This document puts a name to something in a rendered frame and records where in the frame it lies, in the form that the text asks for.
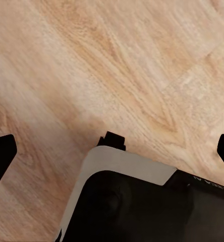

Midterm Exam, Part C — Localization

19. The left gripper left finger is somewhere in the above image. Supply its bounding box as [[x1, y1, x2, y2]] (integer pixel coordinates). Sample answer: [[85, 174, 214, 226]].
[[0, 134, 17, 180]]

